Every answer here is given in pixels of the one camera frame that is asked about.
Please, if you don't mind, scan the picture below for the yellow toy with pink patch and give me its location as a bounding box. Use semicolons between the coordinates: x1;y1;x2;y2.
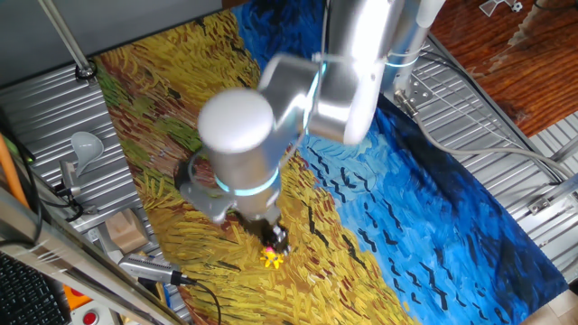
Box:
259;246;286;271

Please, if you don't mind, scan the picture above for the wrist camera with grey bracket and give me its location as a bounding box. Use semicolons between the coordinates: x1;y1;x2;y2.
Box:
173;160;237;226

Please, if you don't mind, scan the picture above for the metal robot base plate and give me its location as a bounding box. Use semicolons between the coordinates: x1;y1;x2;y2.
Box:
391;74;435;108

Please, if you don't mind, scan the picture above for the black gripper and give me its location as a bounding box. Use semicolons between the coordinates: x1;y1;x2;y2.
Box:
234;209;293;255

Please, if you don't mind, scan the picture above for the thin metal pole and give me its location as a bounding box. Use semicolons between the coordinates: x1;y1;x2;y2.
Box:
37;0;98;82

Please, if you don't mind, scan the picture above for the black camera cable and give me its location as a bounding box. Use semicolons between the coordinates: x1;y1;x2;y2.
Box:
182;275;223;325

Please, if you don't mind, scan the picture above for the orange box with red button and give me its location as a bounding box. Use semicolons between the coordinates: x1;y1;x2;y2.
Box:
61;283;93;311

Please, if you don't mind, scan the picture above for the grey box with red button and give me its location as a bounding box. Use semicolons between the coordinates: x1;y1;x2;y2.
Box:
70;303;119;325

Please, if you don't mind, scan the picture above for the large light wooden block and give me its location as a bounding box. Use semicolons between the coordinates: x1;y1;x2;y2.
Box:
104;208;151;255

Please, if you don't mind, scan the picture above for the black keyboard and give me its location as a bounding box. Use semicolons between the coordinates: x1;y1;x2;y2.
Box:
0;251;72;325

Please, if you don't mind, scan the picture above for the silver depth camera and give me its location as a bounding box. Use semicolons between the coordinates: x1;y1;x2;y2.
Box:
117;253;196;287

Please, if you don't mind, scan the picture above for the black and grey clamp mount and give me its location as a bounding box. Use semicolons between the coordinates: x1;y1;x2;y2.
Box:
52;160;98;223

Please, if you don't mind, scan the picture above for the white plastic ladle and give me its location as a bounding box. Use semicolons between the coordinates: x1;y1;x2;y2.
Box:
70;131;106;180

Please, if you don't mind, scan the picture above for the aluminium corner bracket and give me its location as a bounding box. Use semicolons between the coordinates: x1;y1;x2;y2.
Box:
527;173;578;217

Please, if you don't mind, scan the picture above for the aluminium frame bar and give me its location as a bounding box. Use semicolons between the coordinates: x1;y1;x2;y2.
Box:
0;186;189;325

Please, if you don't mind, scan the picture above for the grey cable hose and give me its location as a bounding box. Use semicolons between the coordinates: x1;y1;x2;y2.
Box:
394;88;578;181

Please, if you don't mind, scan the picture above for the orange tube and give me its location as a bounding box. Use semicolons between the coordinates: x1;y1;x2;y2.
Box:
0;134;30;209

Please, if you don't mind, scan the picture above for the Van Gogh painting print cloth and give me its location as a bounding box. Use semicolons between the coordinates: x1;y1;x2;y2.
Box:
96;0;569;325

